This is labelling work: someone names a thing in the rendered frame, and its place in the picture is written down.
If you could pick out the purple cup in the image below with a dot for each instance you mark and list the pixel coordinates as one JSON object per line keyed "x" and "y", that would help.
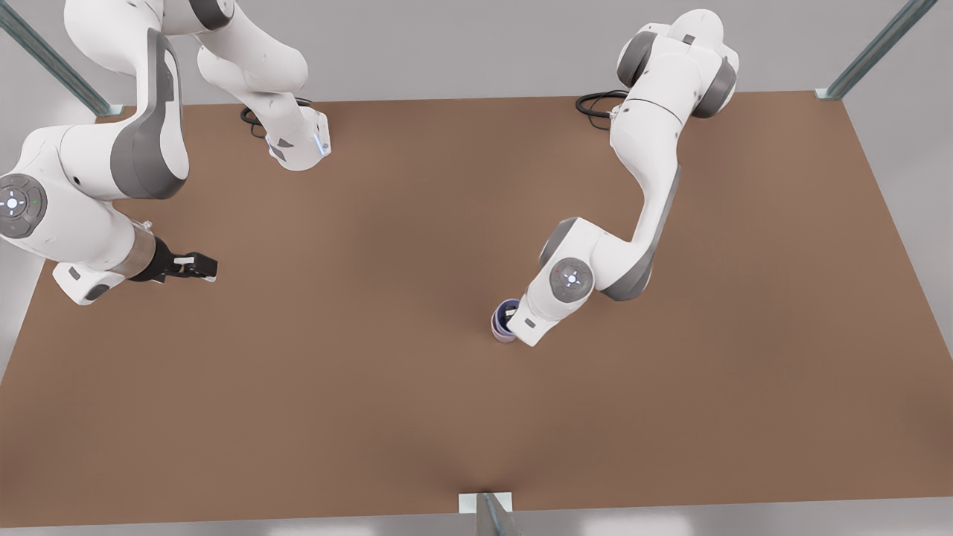
{"x": 499, "y": 327}

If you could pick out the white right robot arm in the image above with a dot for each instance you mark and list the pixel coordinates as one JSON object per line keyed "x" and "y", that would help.
{"x": 149, "y": 126}

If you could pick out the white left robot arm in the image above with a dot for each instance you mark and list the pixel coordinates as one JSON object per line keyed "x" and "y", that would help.
{"x": 655, "y": 119}

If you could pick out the silver frame post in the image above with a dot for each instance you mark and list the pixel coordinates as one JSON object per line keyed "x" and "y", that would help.
{"x": 52, "y": 59}
{"x": 878, "y": 48}
{"x": 488, "y": 514}

